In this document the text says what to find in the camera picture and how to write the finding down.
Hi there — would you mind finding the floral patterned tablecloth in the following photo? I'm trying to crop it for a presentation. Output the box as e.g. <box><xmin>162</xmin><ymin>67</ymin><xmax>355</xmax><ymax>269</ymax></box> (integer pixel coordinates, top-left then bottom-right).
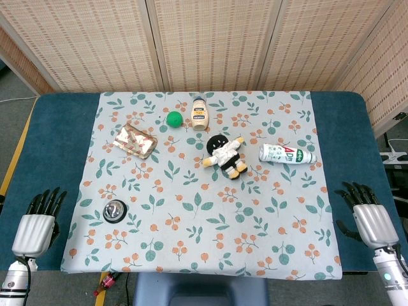
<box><xmin>60</xmin><ymin>91</ymin><xmax>344</xmax><ymax>281</ymax></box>

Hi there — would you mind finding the red black connector cable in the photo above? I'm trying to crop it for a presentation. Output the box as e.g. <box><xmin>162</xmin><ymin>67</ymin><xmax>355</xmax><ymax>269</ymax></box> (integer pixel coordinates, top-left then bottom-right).
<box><xmin>92</xmin><ymin>272</ymin><xmax>119</xmax><ymax>296</ymax></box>

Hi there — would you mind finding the white yogurt drink bottle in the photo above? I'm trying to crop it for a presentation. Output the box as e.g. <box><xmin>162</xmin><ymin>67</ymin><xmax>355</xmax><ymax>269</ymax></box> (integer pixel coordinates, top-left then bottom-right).
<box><xmin>258</xmin><ymin>143</ymin><xmax>318</xmax><ymax>164</ymax></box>

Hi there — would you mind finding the gold foil wrapped package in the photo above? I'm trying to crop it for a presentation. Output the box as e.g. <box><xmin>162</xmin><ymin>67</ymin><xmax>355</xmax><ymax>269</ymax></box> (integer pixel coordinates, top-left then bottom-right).
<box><xmin>112</xmin><ymin>122</ymin><xmax>159</xmax><ymax>159</ymax></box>

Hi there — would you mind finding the green ball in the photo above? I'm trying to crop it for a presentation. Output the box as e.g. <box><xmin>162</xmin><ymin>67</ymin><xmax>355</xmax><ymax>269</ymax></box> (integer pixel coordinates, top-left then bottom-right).
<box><xmin>166</xmin><ymin>111</ymin><xmax>184</xmax><ymax>129</ymax></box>

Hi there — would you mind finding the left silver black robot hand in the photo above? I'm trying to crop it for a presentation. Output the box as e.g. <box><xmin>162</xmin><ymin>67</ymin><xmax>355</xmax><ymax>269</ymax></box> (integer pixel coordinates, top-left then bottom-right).
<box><xmin>11</xmin><ymin>187</ymin><xmax>68</xmax><ymax>258</ymax></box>

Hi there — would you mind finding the blue padded table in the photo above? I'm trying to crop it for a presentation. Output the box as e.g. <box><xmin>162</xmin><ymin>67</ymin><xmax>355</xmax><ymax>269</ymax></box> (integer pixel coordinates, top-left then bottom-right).
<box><xmin>0</xmin><ymin>91</ymin><xmax>408</xmax><ymax>272</ymax></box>

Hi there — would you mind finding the beige sauce squeeze bottle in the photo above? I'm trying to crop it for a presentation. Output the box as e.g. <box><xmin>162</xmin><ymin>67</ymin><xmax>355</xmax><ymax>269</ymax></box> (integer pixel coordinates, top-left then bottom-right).
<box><xmin>191</xmin><ymin>94</ymin><xmax>210</xmax><ymax>131</ymax></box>

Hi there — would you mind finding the plush doll white robe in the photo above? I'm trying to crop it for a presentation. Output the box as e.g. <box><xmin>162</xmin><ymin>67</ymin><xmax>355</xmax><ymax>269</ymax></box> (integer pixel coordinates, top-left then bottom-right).
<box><xmin>201</xmin><ymin>133</ymin><xmax>247</xmax><ymax>181</ymax></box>

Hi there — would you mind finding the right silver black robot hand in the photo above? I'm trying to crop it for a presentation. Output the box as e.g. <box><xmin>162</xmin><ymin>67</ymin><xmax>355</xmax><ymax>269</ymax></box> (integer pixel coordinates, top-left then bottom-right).
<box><xmin>333</xmin><ymin>181</ymin><xmax>400</xmax><ymax>250</ymax></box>

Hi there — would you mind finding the bamboo folding screen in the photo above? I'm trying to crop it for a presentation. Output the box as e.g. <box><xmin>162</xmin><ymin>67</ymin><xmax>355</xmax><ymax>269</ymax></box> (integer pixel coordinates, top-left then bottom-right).
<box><xmin>0</xmin><ymin>0</ymin><xmax>408</xmax><ymax>138</ymax></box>

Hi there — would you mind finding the black call bell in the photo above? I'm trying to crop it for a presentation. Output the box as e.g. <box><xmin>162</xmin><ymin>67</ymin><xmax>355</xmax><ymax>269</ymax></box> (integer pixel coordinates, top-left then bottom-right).
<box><xmin>102</xmin><ymin>199</ymin><xmax>128</xmax><ymax>224</ymax></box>

